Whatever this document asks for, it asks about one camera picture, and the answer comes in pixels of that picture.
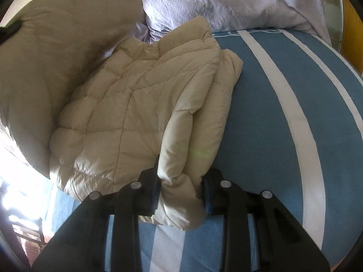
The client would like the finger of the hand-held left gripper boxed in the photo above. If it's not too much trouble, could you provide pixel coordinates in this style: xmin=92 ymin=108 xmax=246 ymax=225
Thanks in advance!
xmin=0 ymin=21 xmax=22 ymax=45

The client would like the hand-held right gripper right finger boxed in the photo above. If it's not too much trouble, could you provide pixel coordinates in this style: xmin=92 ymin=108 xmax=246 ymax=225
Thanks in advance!
xmin=199 ymin=168 xmax=331 ymax=272

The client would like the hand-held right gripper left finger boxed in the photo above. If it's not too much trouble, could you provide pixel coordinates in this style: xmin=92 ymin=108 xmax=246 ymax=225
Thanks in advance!
xmin=31 ymin=154 xmax=163 ymax=272

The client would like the cream puffer jacket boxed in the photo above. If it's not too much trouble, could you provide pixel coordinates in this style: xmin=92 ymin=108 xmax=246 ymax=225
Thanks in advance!
xmin=0 ymin=0 xmax=244 ymax=231

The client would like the blue white striped bed sheet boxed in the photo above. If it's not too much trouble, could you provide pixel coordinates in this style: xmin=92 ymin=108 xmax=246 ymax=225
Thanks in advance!
xmin=49 ymin=28 xmax=363 ymax=272

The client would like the dark wooden furniture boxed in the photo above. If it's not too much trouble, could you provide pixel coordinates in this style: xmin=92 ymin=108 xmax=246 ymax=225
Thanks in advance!
xmin=0 ymin=180 xmax=56 ymax=271

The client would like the lavender pillow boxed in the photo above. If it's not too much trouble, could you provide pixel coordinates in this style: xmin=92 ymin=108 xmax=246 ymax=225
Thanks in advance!
xmin=133 ymin=0 xmax=333 ymax=46

